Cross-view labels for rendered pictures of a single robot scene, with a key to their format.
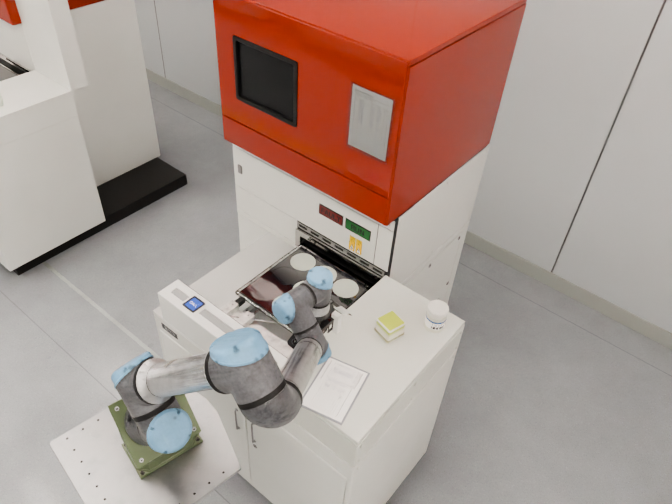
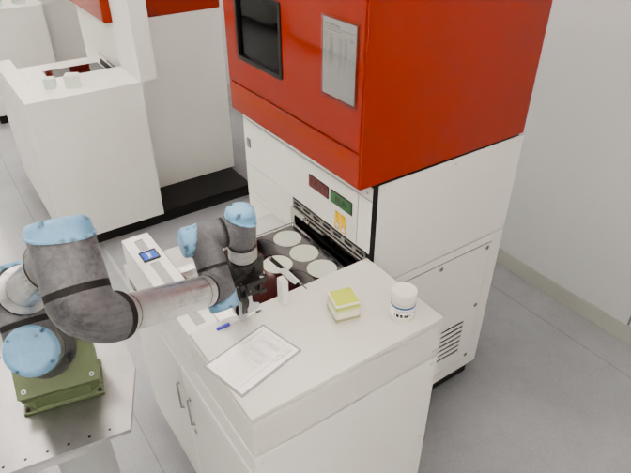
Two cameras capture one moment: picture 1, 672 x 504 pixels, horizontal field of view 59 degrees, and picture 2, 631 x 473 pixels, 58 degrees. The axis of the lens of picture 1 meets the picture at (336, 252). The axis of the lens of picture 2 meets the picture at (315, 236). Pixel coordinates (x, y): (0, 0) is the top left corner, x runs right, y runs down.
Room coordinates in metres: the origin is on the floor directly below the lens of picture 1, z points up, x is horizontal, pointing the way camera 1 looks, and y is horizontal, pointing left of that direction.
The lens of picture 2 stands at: (0.15, -0.52, 2.05)
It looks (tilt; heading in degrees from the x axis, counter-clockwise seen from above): 34 degrees down; 19
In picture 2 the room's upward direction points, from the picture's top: straight up
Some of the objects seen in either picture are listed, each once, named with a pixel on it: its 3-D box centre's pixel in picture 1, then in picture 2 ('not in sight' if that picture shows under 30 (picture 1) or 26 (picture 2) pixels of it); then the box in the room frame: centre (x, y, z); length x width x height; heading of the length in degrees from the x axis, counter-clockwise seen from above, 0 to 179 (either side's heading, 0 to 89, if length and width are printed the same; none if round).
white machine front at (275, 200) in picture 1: (307, 215); (300, 190); (1.85, 0.13, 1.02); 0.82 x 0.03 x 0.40; 54
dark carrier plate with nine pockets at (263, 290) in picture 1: (305, 289); (277, 264); (1.56, 0.10, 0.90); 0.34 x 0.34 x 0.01; 54
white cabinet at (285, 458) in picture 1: (300, 394); (269, 390); (1.42, 0.10, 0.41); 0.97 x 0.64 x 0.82; 54
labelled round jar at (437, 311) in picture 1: (436, 316); (403, 302); (1.36, -0.36, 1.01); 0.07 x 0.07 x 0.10
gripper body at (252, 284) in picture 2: (316, 320); (246, 274); (1.21, 0.04, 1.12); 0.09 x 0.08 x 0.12; 144
